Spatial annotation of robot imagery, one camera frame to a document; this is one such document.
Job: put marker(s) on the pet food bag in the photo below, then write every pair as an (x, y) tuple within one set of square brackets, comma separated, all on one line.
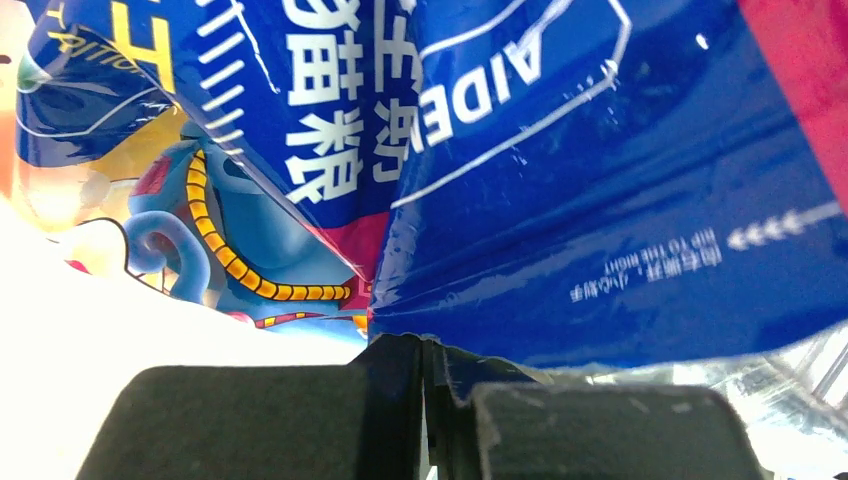
[(588, 185)]

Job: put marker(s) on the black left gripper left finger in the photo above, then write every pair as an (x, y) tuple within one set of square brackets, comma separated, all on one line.
[(361, 420)]

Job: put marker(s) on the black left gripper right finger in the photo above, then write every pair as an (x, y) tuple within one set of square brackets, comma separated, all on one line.
[(488, 419)]

